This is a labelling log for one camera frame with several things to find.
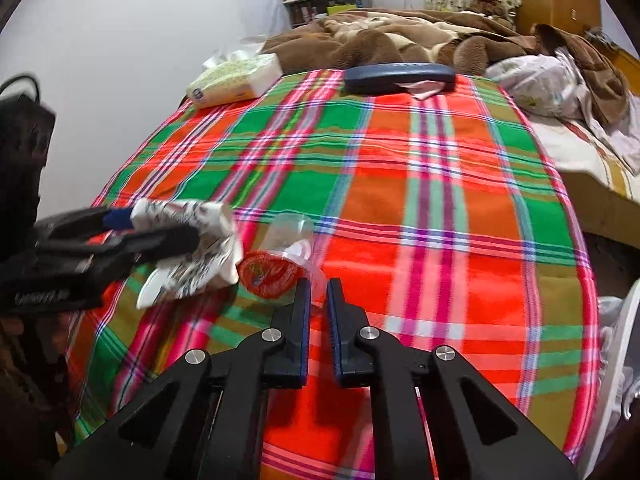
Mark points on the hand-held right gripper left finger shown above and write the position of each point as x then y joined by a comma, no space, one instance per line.
305,350

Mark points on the dark blue glasses case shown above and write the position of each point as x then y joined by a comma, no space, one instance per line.
395,77

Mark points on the green white tissue pack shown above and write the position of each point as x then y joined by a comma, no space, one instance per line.
235,80

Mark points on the red lidded plastic cup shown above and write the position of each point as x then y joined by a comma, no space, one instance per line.
265,272

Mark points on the white printed carton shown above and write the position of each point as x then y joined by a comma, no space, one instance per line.
210,270

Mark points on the clear bin liner bag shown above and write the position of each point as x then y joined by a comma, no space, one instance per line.
610,310

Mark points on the white patterned bed sheet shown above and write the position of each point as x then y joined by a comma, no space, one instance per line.
575,150

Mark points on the pink cloth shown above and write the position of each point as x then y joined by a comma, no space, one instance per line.
425,91

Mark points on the plaid cloth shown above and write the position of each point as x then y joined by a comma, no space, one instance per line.
400,210

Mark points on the white printed pillow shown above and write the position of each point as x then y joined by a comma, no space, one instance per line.
540,85

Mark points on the small shelf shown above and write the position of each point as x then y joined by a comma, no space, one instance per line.
325,7

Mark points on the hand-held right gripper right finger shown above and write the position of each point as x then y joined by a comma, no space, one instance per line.
334,345

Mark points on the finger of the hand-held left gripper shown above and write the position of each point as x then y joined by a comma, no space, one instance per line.
117,219
165,245

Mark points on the brown teddy bear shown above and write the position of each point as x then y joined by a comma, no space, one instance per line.
487,2

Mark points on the white trash bin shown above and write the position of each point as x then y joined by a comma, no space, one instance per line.
617,385

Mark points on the brown blanket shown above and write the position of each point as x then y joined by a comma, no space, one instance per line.
390,35

